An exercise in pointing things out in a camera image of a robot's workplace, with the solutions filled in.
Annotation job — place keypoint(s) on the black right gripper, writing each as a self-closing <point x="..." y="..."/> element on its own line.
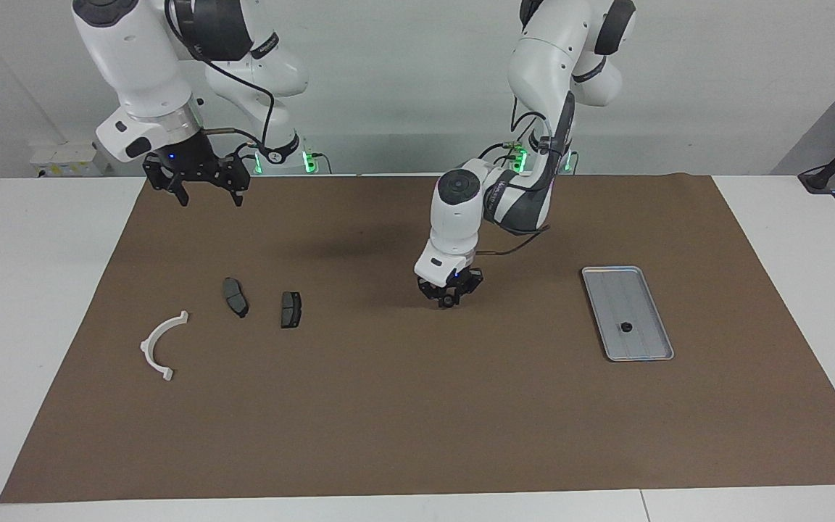
<point x="196" y="163"/>

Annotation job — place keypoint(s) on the white curved plastic bracket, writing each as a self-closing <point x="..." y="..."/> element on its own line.
<point x="151" y="346"/>

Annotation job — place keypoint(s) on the white power strip box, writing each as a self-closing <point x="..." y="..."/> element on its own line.
<point x="69" y="156"/>

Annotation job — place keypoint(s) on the brown table mat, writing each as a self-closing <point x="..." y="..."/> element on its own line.
<point x="417" y="406"/>

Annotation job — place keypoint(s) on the dark grey curved brake pad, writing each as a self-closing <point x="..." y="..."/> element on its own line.
<point x="235" y="296"/>

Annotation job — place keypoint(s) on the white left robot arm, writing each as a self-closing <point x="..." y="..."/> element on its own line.
<point x="533" y="65"/>

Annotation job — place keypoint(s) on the large black bearing gear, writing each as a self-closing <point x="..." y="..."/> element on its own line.
<point x="449" y="300"/>

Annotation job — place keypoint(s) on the dark grey rectangular brake pad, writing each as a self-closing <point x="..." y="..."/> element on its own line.
<point x="291" y="310"/>

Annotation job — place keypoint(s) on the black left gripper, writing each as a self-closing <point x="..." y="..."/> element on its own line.
<point x="454" y="284"/>

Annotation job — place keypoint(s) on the silver metal tray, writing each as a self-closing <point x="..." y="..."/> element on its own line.
<point x="642" y="348"/>

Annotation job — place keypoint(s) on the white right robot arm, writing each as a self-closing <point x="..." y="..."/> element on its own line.
<point x="142" y="58"/>

